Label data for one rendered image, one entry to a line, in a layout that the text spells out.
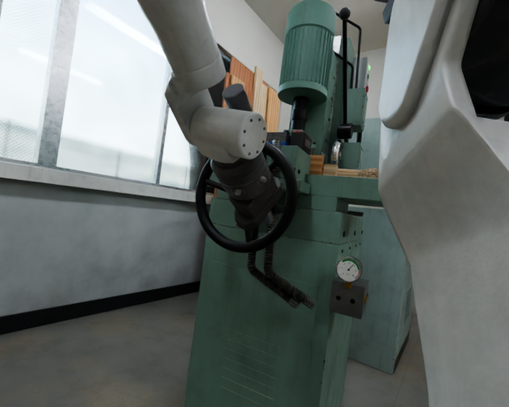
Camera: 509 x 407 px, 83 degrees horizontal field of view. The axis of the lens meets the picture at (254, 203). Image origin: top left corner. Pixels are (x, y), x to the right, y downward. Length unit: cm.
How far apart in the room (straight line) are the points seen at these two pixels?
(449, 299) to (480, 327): 3
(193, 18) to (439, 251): 32
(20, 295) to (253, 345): 136
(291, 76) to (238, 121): 70
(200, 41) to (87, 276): 183
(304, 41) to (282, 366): 102
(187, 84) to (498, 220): 33
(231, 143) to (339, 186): 49
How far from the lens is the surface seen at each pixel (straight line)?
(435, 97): 24
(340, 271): 77
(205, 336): 105
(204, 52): 38
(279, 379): 97
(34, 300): 201
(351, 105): 125
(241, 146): 39
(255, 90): 299
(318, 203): 84
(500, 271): 21
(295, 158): 77
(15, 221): 188
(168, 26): 37
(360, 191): 82
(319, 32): 114
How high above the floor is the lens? 78
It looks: 1 degrees up
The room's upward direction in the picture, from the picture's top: 7 degrees clockwise
